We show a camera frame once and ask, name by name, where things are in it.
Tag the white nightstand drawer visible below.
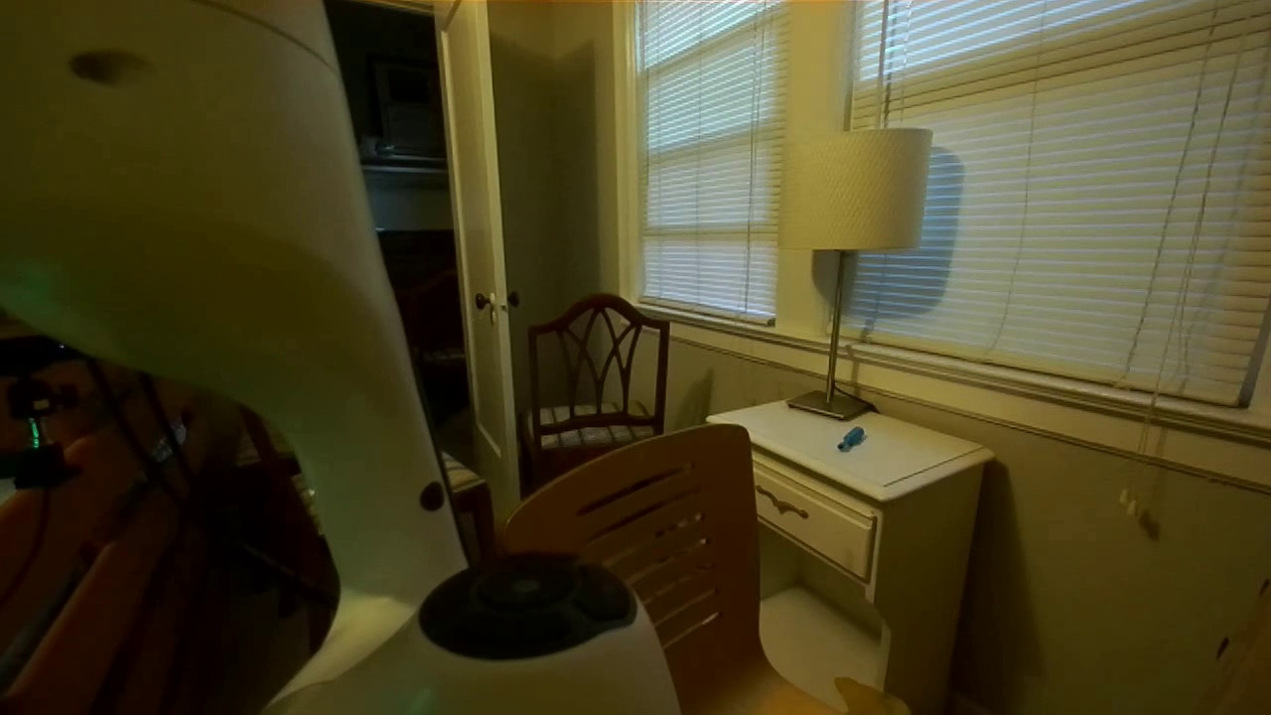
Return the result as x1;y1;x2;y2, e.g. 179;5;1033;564
747;446;886;589

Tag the dark wooden chair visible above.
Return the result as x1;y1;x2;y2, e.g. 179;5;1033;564
516;289;676;495

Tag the light wooden chair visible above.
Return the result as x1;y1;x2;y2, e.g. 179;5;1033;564
500;422;919;715

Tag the narrow white window blind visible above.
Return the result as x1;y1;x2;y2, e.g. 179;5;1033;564
637;0;788;325

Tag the white door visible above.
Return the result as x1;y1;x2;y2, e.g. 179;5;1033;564
433;0;524;495

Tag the white nightstand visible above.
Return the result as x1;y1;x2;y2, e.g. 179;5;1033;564
708;397;1002;715

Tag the table lamp with white shade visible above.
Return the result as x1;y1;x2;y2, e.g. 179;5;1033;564
788;124;936;426

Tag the closet shelf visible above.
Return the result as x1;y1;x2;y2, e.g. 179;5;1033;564
355;156;447;184

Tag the dark box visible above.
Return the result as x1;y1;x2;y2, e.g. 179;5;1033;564
365;51;446;158

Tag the wide white window blind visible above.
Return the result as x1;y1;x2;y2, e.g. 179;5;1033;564
849;0;1271;409

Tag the black device with green light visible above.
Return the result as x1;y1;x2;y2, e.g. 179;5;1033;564
0;333;73;492

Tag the window blind cord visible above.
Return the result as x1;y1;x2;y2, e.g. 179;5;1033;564
1116;0;1263;544

